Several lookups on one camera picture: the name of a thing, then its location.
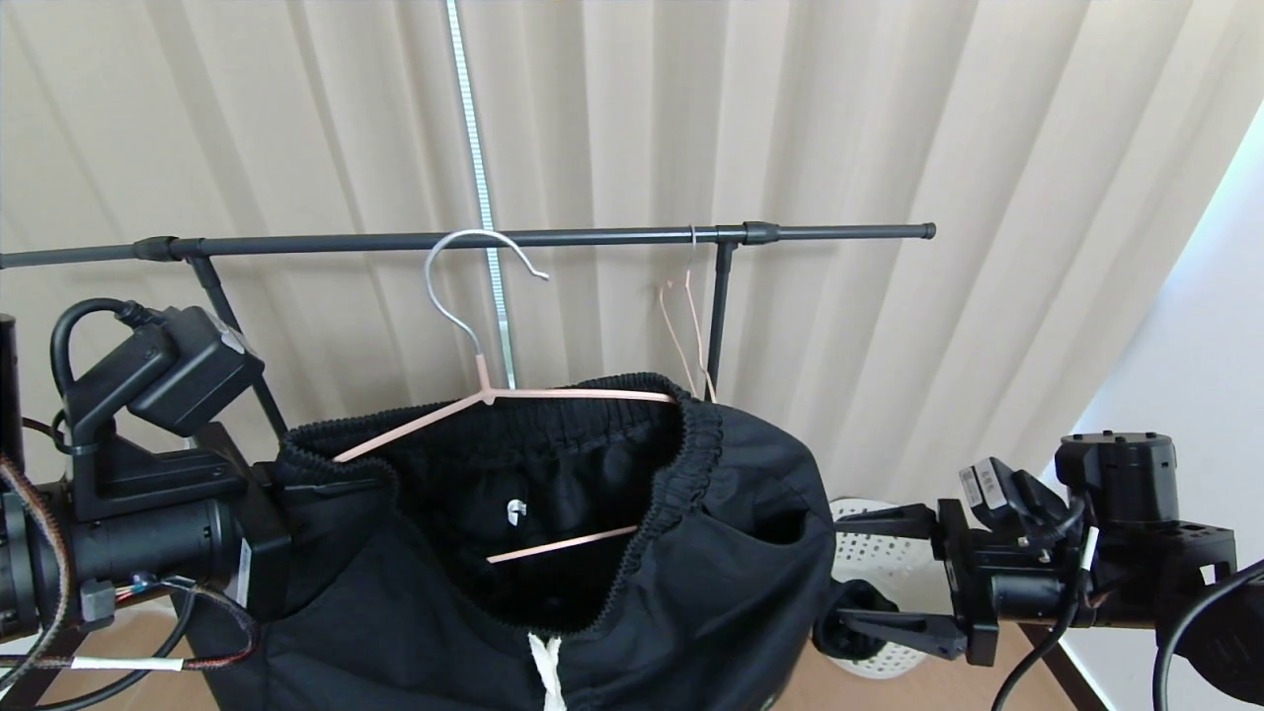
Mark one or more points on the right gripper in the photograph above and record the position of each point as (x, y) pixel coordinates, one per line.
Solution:
(973, 602)

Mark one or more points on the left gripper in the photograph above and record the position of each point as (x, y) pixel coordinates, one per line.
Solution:
(158, 543)

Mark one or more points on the pink clothes hanger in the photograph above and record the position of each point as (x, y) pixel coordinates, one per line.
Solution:
(664, 291)
(484, 380)

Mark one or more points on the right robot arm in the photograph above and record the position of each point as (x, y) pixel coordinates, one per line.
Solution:
(1126, 474)

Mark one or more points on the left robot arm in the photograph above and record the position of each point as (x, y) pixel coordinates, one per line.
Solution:
(20, 573)

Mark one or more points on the white laundry basket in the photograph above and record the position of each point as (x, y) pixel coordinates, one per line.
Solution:
(869, 563)

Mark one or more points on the black clothes rack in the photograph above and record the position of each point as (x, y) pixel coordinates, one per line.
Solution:
(296, 242)

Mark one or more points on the beige curtain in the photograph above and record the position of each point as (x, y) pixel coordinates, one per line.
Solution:
(889, 118)

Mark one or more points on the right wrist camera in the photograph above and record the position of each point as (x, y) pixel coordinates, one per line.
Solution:
(1017, 499)

